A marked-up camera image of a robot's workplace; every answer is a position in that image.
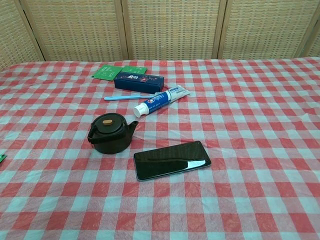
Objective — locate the small black lid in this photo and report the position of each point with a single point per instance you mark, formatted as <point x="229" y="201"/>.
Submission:
<point x="113" y="127"/>

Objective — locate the blue white toothpaste tube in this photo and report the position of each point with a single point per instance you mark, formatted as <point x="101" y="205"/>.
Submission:
<point x="160" y="100"/>

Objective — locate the black smartphone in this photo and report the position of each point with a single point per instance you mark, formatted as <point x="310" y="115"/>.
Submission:
<point x="170" y="160"/>

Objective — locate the light blue toothbrush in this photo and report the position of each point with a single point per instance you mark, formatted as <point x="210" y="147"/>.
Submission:
<point x="125" y="97"/>

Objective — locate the dark blue rectangular box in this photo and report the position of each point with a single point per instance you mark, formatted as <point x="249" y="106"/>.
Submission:
<point x="137" y="82"/>

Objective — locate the green tea packet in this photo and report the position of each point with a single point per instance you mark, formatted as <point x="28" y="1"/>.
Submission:
<point x="2" y="158"/>
<point x="135" y="69"/>
<point x="105" y="72"/>

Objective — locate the red white checkered tablecloth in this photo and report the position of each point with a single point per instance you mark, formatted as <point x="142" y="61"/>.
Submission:
<point x="225" y="150"/>

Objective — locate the woven rattan screen panel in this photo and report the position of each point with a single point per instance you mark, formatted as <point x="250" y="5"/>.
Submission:
<point x="12" y="32"/>
<point x="172" y="30"/>
<point x="313" y="42"/>
<point x="77" y="30"/>
<point x="265" y="30"/>

